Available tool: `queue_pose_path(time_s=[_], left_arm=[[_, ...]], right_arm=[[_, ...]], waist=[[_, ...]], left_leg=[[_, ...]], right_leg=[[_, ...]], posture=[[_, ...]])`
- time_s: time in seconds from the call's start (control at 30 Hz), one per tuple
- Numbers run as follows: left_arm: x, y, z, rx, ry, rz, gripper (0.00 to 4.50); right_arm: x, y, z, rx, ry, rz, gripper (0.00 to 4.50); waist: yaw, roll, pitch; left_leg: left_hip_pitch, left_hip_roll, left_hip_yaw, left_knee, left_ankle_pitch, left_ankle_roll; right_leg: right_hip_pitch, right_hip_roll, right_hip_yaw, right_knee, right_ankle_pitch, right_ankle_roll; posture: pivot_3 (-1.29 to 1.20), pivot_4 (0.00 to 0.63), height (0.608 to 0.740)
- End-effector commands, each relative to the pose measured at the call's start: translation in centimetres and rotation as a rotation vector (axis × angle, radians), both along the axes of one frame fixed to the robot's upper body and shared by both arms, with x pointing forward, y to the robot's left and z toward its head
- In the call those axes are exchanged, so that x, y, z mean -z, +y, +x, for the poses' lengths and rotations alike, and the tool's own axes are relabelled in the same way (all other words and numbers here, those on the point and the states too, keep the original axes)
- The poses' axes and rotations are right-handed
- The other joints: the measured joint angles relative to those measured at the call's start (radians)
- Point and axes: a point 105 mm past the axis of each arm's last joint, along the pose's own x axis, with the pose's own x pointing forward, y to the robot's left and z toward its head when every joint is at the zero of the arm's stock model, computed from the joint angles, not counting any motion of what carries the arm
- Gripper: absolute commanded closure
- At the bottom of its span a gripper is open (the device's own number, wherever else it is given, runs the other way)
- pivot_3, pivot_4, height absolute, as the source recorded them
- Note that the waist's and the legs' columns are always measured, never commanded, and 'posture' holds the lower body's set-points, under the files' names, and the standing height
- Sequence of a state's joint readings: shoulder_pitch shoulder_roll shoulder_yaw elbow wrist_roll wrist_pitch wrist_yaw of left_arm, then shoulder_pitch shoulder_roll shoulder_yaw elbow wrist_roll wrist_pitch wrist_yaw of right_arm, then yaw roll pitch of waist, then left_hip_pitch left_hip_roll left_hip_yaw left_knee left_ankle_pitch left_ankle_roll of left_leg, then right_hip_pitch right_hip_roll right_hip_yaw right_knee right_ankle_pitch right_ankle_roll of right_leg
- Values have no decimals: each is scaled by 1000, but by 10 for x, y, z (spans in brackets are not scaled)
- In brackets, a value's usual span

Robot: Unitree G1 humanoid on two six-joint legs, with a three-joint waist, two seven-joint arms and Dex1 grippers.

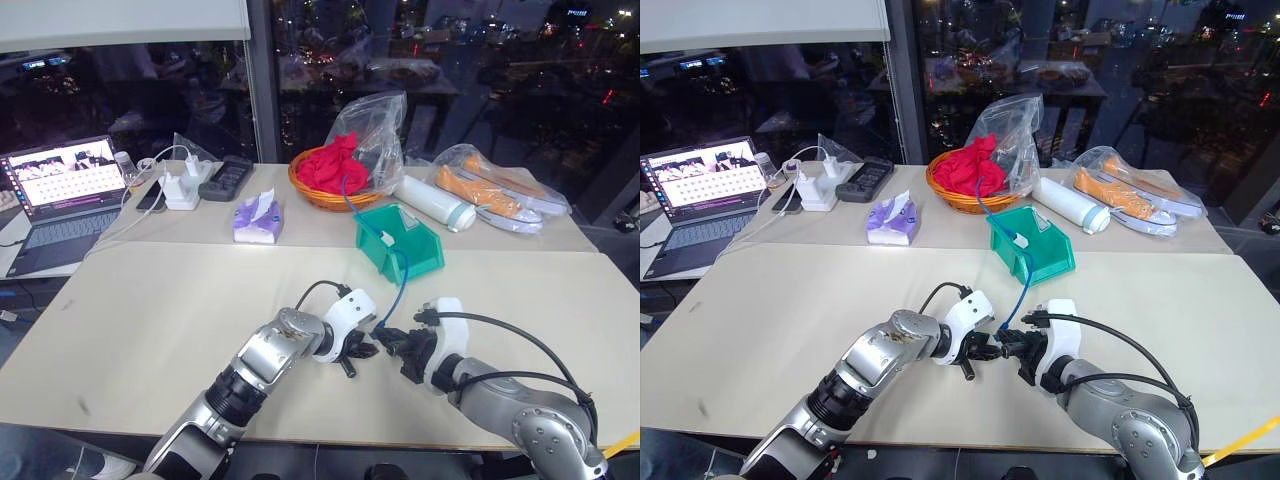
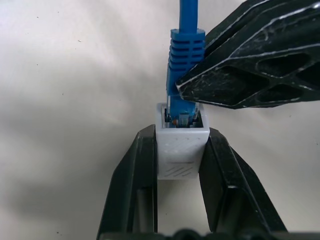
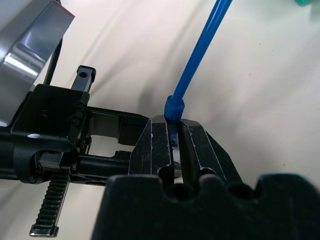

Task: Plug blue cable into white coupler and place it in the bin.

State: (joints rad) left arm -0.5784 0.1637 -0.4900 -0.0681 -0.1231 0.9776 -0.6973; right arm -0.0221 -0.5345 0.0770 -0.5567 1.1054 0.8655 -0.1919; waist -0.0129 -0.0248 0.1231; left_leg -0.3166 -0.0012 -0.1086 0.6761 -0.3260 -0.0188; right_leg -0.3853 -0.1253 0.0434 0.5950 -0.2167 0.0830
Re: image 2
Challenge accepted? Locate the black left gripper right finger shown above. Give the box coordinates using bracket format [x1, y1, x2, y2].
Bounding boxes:
[198, 127, 289, 234]

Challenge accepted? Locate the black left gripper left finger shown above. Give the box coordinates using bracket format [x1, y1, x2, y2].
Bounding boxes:
[96, 124, 159, 240]

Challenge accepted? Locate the blue ethernet cable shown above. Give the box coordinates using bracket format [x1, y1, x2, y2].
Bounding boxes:
[165, 0, 207, 130]

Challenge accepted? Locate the white network coupler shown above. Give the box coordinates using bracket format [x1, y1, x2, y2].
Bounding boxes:
[154, 101, 211, 182]

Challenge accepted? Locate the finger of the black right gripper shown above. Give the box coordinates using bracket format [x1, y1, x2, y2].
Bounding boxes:
[204, 0, 320, 59]
[175, 6, 320, 110]

